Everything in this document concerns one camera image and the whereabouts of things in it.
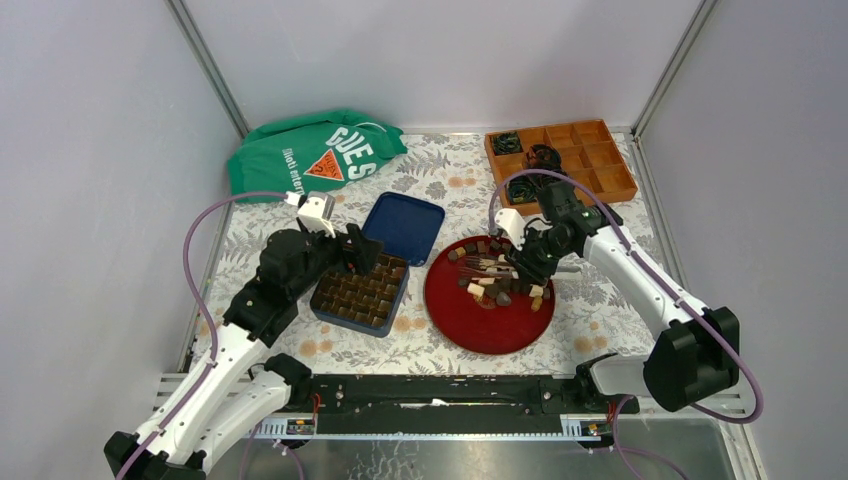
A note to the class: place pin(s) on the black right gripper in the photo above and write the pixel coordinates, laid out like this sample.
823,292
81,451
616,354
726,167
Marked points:
526,266

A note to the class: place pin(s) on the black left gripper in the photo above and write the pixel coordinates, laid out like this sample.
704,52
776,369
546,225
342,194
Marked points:
366,251

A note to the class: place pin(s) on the blue box lid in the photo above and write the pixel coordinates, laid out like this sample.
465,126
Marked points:
407,226

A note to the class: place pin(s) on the blue chocolate box with tray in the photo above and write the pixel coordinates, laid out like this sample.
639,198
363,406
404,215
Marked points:
366,304

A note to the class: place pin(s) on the silver metal tongs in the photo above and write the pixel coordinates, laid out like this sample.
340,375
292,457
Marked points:
477,266

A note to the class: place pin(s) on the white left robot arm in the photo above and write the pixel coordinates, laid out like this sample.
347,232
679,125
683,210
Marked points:
199,422

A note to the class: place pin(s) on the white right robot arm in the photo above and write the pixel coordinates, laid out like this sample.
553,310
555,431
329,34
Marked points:
695,351

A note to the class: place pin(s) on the white rectangular chocolate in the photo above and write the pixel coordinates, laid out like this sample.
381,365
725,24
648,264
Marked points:
475,289

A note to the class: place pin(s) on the floral tablecloth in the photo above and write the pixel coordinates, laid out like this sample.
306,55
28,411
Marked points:
451,171

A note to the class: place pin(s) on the red round plate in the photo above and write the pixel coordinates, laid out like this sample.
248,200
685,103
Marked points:
509,317

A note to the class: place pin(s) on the green printed bag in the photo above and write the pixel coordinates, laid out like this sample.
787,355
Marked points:
319,152

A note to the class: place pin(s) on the orange wooden divider tray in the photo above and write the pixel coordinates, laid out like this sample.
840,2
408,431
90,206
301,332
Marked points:
585,151

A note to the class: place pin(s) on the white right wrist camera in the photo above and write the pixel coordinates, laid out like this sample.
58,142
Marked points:
510,224

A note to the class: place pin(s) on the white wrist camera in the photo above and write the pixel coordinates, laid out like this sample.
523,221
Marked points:
314,213
510,224

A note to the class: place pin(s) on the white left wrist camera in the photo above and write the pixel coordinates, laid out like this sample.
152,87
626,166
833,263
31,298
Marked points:
314,213

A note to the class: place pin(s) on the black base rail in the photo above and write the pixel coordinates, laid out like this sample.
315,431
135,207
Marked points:
415,406

